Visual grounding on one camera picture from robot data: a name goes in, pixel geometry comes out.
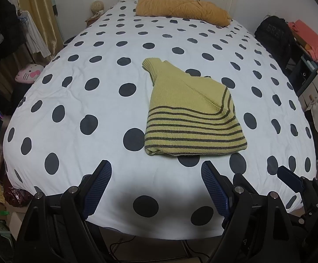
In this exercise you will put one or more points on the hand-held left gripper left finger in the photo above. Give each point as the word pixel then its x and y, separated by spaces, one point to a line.
pixel 98 186

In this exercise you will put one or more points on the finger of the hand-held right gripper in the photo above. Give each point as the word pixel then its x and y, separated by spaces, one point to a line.
pixel 287 178

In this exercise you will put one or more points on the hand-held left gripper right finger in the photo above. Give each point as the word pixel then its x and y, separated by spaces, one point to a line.
pixel 215 189

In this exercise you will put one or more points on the yellow striped knit sweater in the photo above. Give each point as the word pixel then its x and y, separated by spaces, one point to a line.
pixel 191 109

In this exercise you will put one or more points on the storage shelf with drawers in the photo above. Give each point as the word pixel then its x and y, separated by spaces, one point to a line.
pixel 312 82

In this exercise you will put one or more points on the dark red plastic bag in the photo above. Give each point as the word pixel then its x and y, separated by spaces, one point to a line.
pixel 18 197

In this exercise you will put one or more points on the cardboard box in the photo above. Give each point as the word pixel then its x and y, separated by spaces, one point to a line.
pixel 3 219

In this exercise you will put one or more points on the coral cloth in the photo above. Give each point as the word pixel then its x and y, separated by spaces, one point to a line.
pixel 306 35

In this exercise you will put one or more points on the white polka dot bedspread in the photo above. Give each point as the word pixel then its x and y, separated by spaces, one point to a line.
pixel 93 74

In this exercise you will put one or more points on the black backpack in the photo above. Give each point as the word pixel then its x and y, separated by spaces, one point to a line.
pixel 274 38

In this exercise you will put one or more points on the pink cat plush toy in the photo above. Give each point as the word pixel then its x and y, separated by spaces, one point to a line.
pixel 29 74

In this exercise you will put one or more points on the white hanging shirt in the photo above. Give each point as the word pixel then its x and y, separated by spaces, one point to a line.
pixel 35 35

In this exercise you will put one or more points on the woven ball lamp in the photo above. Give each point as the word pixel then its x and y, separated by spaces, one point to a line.
pixel 97 6

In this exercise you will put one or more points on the black hanging jacket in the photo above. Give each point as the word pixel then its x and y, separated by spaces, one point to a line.
pixel 3 30

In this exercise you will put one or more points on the orange quilted pillow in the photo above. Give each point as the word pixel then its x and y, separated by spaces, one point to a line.
pixel 181 8

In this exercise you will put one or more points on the yellow curtain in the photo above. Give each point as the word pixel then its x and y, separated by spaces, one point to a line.
pixel 41 11

